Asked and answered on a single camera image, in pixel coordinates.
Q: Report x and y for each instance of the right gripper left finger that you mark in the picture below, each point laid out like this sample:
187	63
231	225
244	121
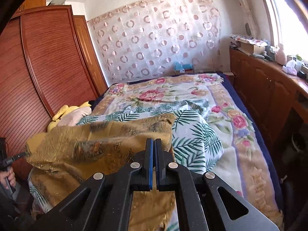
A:
103	202

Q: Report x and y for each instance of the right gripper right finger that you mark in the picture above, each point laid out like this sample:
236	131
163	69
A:
205	202

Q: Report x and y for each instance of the gold patterned cloth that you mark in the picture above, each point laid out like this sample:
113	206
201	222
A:
67	156

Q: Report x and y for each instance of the left hand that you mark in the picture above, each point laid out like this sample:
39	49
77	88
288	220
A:
10	176

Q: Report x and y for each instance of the palm leaf print sheet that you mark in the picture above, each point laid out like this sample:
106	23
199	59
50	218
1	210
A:
195	144

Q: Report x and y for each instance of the floral pink blanket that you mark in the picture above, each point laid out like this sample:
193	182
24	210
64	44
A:
246	164

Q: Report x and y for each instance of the yellow plush toy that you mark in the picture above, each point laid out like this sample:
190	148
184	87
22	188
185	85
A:
62	110

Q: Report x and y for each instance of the red wooden wardrobe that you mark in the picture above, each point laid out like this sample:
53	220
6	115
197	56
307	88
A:
47	61

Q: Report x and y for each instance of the wooden side cabinet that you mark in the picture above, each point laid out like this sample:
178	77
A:
276	101

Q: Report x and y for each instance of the blue toy on bed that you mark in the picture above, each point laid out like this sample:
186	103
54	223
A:
181	68

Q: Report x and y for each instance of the white circle pattern curtain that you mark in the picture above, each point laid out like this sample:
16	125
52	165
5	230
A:
144	39

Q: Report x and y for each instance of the window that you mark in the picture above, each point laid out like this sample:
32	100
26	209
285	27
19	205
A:
286	29

